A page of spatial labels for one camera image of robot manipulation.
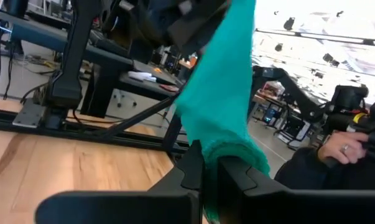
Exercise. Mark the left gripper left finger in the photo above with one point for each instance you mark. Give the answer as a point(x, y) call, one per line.
point(128, 208)

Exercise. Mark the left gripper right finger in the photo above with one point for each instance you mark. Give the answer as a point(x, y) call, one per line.
point(268, 208)

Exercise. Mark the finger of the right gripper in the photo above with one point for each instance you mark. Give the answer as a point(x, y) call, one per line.
point(196, 31)

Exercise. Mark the teal green elastic bandage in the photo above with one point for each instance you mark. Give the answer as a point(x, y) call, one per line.
point(218, 102)

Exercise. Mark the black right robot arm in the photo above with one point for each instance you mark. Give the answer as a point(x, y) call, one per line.
point(69, 77)

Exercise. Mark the person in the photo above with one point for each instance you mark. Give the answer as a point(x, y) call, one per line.
point(299, 171)

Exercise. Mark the white papers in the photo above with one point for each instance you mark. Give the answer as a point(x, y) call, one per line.
point(140, 76)

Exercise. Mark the red notebook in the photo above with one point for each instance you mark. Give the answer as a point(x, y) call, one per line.
point(170, 88)

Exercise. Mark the person's hand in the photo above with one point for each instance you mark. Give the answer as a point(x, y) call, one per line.
point(336, 149)

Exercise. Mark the grey metal bracket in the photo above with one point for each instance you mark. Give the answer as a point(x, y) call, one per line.
point(28, 115)

